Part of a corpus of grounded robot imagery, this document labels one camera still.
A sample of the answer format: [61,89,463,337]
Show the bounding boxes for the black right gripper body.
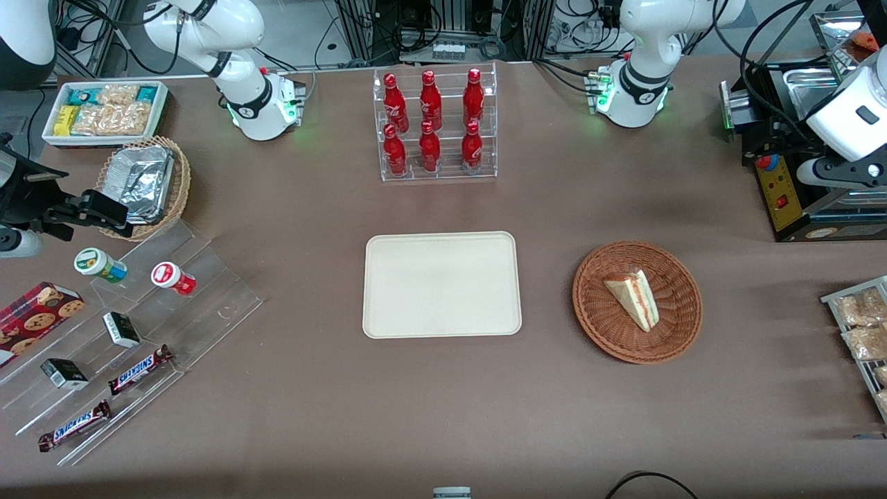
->
[0,141,76,243]

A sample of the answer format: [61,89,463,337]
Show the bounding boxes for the triangular sandwich wedge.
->
[603,269,660,333]

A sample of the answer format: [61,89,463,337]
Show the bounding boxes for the light wicker basket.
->
[96,136,192,242]

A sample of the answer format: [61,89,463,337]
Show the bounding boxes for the brown round wicker basket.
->
[572,240,703,365]

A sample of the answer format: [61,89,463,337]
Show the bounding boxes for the cream rectangular serving tray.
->
[362,231,522,340]

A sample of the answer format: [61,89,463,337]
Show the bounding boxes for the stacked aluminium foil trays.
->
[107,145,175,223]

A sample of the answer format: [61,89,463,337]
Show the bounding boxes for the green lidded yogurt cup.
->
[74,247,128,284]

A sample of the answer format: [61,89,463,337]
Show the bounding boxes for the white plastic snack bin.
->
[42,80,171,148]

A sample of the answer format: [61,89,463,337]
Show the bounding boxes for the black food warmer machine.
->
[719,59,887,243]

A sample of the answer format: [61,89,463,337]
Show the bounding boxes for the clear rice cracker bag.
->
[72,102,152,137]
[96,84,141,109]

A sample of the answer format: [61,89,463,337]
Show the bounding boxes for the red lidded yogurt cup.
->
[151,261,197,297]

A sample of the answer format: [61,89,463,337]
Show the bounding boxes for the steel food pan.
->
[782,68,845,120]

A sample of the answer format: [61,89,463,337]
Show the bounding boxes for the red tartan cookie box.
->
[0,281,86,369]

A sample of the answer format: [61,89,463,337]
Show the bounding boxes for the small black white carton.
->
[40,358,90,391]
[103,312,142,349]

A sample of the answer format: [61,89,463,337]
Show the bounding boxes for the clear acrylic stepped stand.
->
[0,220,265,467]

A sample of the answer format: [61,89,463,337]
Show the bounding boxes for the steel display shelf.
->
[809,10,887,85]

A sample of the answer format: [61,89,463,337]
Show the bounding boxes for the Snickers chocolate bar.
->
[38,400,112,453]
[107,344,174,396]

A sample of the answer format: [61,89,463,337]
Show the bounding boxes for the red drink bottle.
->
[419,120,442,173]
[462,119,484,171]
[383,123,409,176]
[419,69,444,131]
[463,67,486,129]
[383,73,410,132]

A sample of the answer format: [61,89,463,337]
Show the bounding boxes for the clear acrylic bottle rack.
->
[373,62,498,183]

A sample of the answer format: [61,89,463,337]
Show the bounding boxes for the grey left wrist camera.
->
[796,158,827,189]

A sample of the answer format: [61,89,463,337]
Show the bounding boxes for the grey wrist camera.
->
[0,229,44,259]
[796,158,827,189]

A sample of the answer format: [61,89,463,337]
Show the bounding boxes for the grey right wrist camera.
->
[0,229,44,259]

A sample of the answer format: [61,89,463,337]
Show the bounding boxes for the grey wire rack tray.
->
[820,276,887,425]

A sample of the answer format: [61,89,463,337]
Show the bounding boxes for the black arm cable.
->
[712,0,832,150]

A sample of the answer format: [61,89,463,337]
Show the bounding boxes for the black floor cable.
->
[604,471,701,499]

